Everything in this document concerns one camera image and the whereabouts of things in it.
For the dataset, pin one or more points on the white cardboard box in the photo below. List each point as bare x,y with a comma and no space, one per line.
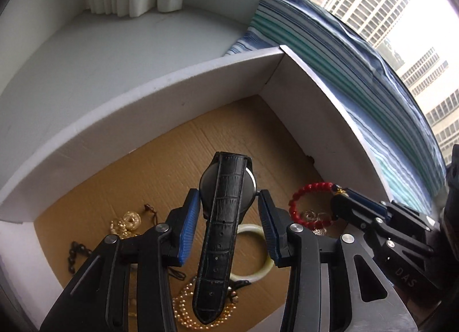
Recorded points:
143,95

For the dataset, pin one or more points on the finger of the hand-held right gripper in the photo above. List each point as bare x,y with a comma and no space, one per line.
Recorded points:
362,200
351,213

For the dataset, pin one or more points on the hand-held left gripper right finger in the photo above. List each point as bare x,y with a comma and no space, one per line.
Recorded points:
269,228

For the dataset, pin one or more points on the striped bed sheet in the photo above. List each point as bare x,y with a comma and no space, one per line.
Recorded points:
322,30

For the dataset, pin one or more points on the white jade bangle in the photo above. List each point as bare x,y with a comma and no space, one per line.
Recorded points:
258,271

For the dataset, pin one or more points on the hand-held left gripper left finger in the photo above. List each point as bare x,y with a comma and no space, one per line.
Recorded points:
186,228

